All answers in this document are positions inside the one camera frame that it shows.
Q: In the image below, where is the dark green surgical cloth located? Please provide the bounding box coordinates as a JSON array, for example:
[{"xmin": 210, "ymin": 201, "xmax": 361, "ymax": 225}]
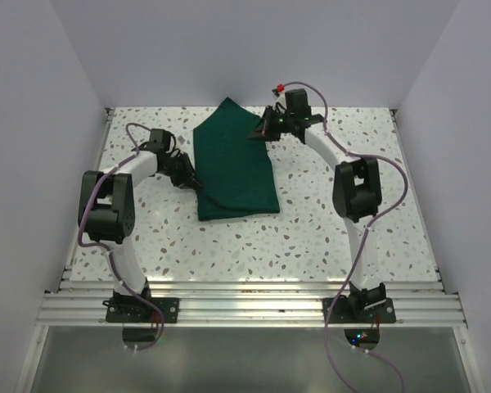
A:
[{"xmin": 193, "ymin": 97, "xmax": 281, "ymax": 222}]

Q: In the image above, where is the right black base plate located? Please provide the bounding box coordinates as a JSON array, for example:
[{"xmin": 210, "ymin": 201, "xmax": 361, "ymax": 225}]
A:
[{"xmin": 322, "ymin": 296, "xmax": 397, "ymax": 324}]

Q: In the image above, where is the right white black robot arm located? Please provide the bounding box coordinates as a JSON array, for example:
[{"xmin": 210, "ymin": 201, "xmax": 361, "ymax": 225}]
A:
[{"xmin": 248, "ymin": 84, "xmax": 387, "ymax": 323}]

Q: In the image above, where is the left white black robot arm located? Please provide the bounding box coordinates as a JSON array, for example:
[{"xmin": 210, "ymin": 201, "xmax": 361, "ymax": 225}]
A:
[{"xmin": 77, "ymin": 128, "xmax": 203, "ymax": 322}]

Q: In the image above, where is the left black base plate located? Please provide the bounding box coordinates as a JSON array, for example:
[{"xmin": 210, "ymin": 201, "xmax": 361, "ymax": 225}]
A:
[{"xmin": 102, "ymin": 297, "xmax": 179, "ymax": 323}]

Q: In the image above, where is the aluminium rail frame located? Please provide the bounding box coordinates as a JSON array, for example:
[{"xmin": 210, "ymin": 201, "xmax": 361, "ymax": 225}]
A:
[{"xmin": 35, "ymin": 106, "xmax": 471, "ymax": 328}]

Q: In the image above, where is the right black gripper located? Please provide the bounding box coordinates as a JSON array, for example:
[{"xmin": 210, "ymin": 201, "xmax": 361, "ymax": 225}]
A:
[{"xmin": 248, "ymin": 106, "xmax": 295, "ymax": 142}]

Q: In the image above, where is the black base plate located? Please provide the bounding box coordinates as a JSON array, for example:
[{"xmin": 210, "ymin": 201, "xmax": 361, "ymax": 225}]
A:
[
  {"xmin": 102, "ymin": 297, "xmax": 179, "ymax": 323},
  {"xmin": 322, "ymin": 296, "xmax": 397, "ymax": 324}
]

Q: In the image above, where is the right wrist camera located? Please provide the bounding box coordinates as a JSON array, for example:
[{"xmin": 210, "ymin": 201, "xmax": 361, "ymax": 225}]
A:
[{"xmin": 273, "ymin": 84, "xmax": 287, "ymax": 110}]

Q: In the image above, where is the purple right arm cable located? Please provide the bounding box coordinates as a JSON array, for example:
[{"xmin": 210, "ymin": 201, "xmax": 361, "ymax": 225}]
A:
[{"xmin": 282, "ymin": 79, "xmax": 408, "ymax": 393}]

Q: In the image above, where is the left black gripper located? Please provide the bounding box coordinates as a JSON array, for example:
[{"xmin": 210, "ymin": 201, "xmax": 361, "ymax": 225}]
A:
[{"xmin": 160, "ymin": 151, "xmax": 203, "ymax": 189}]

